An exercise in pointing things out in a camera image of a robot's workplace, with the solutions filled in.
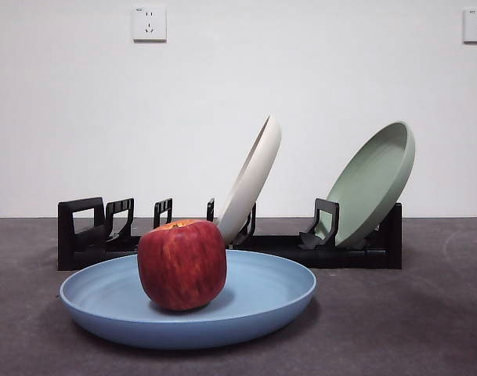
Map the white plate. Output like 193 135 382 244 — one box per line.
216 114 283 244

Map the red apple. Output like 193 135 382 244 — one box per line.
137 219 228 313

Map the green plate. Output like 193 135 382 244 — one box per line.
324 120 417 248

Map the black plate rack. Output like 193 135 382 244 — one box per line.
56 197 403 272

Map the blue plate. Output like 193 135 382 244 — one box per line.
59 249 317 351

